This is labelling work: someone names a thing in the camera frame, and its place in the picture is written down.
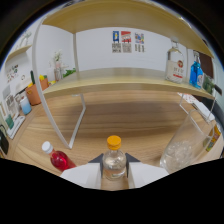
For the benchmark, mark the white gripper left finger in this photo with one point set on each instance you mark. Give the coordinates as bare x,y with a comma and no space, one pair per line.
83,175

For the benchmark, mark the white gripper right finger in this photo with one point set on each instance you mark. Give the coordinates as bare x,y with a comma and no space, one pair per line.
146,173

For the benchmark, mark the red liquid bottle white cap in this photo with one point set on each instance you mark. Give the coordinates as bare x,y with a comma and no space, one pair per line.
60,159

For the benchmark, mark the clear bottle orange cap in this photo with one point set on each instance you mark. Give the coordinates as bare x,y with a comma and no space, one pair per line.
114,165

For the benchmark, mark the light blue cup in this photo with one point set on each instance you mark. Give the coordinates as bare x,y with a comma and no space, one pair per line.
26,106

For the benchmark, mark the green cup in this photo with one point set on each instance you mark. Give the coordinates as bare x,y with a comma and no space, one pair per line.
9,121

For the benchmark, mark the clear drinking glass with ice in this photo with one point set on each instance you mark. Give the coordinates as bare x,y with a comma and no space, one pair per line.
183,150

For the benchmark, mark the white tray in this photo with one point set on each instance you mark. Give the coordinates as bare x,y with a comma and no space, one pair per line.
16,126

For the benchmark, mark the white fabric pouch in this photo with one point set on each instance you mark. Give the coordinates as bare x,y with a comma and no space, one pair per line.
203,108

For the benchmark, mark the orange patterned card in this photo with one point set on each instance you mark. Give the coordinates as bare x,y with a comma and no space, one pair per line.
188,97

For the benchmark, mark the black bag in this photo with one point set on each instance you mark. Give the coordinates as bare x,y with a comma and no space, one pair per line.
3,141

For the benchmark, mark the orange storage basket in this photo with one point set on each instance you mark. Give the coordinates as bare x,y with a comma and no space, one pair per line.
35,95

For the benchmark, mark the white wooden two-tier rack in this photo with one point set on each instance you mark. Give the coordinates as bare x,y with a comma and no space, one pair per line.
116,80

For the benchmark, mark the potted green plant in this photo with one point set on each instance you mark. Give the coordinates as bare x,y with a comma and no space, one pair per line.
69,72

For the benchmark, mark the white vase with flowers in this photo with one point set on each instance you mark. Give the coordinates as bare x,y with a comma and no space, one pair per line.
58,71

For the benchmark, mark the clear bottle red label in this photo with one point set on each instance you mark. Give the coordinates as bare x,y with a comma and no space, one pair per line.
175,70

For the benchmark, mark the glass jar of limes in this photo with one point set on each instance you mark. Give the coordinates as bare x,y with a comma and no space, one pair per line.
208,85

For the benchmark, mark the blue liquid bottle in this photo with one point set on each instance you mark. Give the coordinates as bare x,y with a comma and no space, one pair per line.
196,76

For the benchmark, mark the dark wooden muddler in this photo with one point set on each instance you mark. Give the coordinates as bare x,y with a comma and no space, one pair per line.
217,89

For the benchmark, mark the white ornament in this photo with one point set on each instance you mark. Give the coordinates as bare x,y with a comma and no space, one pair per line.
26,38

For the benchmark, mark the multicolour wall poster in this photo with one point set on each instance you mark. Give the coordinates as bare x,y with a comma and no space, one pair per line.
139,42

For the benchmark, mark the red wall poster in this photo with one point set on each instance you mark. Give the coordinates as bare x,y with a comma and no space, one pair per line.
126,41

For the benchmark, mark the blue yellow wall poster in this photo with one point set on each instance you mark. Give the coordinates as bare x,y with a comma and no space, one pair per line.
115,41

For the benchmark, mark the wooden wall shelf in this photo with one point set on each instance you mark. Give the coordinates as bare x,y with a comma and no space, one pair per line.
20,50

